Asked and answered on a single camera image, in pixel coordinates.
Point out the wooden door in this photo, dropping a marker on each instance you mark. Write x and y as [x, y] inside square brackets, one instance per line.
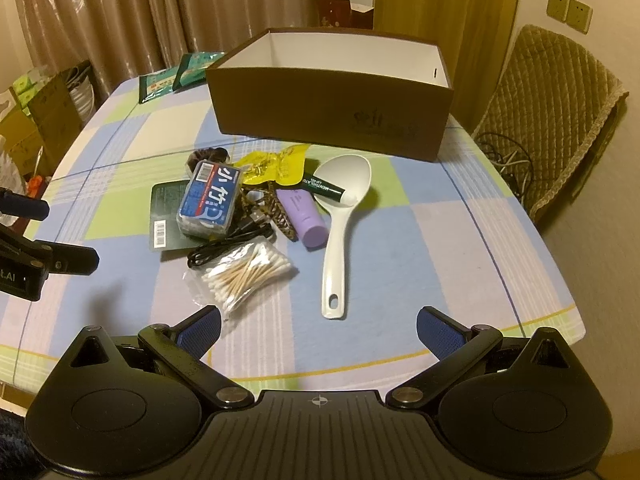
[473, 36]

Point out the leopard print hair clip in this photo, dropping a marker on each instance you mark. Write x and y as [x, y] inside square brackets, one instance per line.
[261, 202]

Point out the cotton swab bag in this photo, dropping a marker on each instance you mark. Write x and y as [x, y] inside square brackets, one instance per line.
[227, 281]

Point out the cardboard boxes on floor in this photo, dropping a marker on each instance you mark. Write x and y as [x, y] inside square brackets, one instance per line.
[42, 116]

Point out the purple tube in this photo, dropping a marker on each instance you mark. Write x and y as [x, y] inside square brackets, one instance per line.
[300, 206]

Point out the white plastic spoon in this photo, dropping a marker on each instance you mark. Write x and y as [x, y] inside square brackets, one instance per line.
[351, 173]

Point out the dark green card package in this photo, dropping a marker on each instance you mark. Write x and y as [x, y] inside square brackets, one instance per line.
[165, 234]

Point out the yellow snack packet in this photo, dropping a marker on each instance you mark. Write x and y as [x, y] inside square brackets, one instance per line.
[285, 168]

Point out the beige curtain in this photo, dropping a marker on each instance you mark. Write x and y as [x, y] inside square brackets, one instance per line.
[127, 38]

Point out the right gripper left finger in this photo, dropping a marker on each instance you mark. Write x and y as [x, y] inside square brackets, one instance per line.
[181, 347]

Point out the dark green small tube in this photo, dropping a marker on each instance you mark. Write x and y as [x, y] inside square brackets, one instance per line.
[313, 184]

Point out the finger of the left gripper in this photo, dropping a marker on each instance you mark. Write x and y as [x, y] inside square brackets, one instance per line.
[64, 258]
[22, 206]

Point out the brown cardboard box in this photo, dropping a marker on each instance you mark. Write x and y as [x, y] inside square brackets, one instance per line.
[349, 88]

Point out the blue tissue pack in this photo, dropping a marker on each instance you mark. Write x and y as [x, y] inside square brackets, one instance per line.
[208, 205]

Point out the dark brown scrunchie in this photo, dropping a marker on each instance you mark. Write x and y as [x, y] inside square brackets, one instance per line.
[208, 154]

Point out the wall socket pair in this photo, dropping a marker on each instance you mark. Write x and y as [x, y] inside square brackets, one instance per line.
[574, 13]

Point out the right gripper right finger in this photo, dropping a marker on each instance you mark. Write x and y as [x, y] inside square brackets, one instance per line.
[458, 349]

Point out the red gift box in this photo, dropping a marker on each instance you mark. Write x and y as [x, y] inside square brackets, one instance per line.
[346, 14]

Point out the quilted chair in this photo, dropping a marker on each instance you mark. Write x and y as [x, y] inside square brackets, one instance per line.
[550, 118]

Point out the green snack bag rear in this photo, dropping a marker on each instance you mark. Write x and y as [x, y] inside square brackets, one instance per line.
[155, 85]

